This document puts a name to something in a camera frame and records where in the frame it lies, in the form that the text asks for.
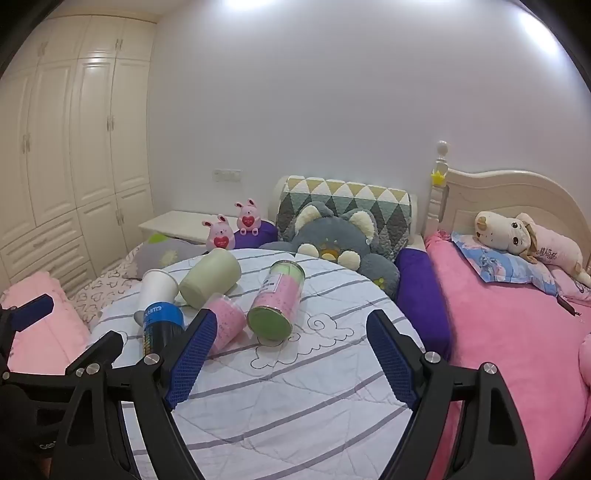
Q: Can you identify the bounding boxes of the grey cat plush cushion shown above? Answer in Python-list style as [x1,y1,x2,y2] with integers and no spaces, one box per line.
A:
[259,202,402,301]

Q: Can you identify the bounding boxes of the pink green-lidded canister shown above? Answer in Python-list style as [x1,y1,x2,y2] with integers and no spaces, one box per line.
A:
[247,260,305,341]

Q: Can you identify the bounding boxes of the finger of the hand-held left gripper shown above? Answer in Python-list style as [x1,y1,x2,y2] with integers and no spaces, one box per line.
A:
[64,330,125,377]
[0,294,55,344]

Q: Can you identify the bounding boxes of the light pink folded blanket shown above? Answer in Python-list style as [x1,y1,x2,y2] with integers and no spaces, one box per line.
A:
[0,271,93,377]

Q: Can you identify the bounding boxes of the cream wardrobe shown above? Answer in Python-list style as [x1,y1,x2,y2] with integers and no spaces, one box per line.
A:
[0,14,160,296]

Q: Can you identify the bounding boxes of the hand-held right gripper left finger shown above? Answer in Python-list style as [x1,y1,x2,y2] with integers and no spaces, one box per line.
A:
[48,309,218,480]

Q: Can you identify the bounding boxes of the large purple cushion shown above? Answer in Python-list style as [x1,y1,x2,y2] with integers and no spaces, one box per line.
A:
[394,247,454,361]

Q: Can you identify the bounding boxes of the pale green cup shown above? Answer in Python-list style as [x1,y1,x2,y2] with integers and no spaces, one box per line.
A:
[178,248,243,310]

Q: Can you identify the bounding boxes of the small purple pillow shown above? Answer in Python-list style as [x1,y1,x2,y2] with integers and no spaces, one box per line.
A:
[233,220,279,249]

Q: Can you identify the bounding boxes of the blue and black can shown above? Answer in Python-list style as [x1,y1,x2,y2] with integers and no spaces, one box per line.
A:
[141,302,187,360]

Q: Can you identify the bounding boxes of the pink fleece bed blanket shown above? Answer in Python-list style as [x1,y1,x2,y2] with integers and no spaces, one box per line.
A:
[424,230,591,480]

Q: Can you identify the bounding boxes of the white paper cup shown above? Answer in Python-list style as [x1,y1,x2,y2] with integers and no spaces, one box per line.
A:
[134,268,180,326]

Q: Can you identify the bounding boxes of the grey pillow green flowers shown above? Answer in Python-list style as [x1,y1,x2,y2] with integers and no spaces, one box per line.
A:
[127,233,208,282]

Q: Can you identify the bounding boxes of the cream dog plush pink body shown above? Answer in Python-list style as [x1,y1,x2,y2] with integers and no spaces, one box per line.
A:
[475,211,591,289]

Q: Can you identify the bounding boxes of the pink bunny plush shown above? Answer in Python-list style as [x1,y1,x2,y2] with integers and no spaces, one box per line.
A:
[234,199,262,235]
[201,213,236,251]

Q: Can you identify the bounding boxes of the pink translucent cup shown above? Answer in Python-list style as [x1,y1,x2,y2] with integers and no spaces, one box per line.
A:
[203,293,247,356]

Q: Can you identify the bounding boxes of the white bedside table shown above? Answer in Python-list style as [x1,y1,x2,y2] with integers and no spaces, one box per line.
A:
[137,210,241,243]

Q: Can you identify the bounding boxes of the triangle pattern quilted cover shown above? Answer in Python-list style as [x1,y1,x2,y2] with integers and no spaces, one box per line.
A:
[276,175,413,259]

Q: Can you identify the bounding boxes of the blue cartoon print pillow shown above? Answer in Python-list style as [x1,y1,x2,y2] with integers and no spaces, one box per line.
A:
[451,231,562,296]

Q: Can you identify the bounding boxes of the heart print pillow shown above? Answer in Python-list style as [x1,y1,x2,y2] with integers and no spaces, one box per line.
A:
[69,268,144,333]

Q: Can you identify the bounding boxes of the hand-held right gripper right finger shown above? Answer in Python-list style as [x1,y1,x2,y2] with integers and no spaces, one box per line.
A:
[366,309,534,480]

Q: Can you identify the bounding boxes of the cream wooden headboard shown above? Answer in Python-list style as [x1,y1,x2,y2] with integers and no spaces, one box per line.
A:
[425,141,591,274]

